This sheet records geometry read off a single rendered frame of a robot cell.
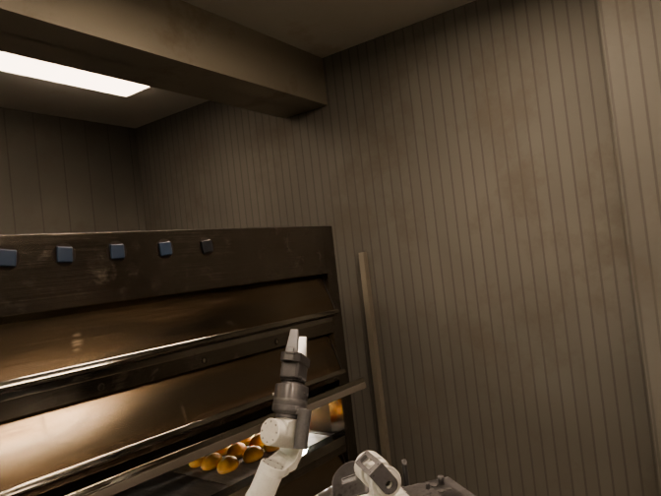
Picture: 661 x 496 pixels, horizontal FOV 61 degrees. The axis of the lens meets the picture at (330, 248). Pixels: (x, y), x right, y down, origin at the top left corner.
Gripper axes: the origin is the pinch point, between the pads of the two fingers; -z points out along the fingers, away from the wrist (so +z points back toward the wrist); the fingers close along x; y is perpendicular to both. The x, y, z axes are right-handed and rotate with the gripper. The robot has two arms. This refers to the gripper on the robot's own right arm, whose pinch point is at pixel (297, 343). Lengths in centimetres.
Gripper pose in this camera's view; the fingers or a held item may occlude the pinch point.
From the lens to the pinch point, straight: 151.4
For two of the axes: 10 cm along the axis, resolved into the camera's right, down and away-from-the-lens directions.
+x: -2.3, -3.8, -9.0
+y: -9.7, -0.1, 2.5
